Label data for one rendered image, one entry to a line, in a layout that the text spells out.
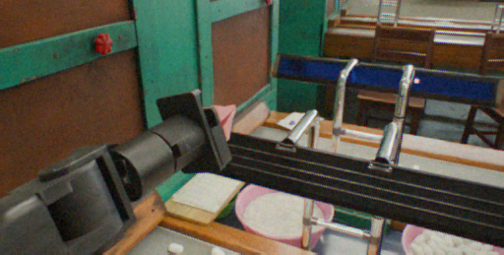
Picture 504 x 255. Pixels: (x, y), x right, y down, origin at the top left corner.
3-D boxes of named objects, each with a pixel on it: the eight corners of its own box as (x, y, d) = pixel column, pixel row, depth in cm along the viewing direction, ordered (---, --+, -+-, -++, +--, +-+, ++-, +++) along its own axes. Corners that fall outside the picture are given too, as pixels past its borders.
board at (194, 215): (207, 227, 96) (207, 223, 95) (158, 212, 101) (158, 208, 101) (260, 165, 123) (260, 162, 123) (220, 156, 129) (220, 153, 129)
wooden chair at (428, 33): (349, 155, 285) (363, 33, 249) (361, 132, 320) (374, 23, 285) (411, 167, 267) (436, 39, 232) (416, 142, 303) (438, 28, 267)
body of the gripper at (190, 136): (191, 167, 50) (152, 196, 44) (164, 95, 48) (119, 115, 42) (229, 165, 47) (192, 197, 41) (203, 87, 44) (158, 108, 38)
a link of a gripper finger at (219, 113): (223, 140, 57) (183, 169, 49) (209, 95, 55) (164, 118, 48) (262, 136, 53) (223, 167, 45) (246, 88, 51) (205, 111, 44)
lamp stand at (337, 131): (388, 235, 106) (414, 84, 88) (319, 217, 113) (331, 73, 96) (395, 198, 122) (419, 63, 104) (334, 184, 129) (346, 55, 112)
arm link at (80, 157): (93, 264, 32) (50, 173, 30) (29, 252, 39) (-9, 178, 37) (183, 192, 42) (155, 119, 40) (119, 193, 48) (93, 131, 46)
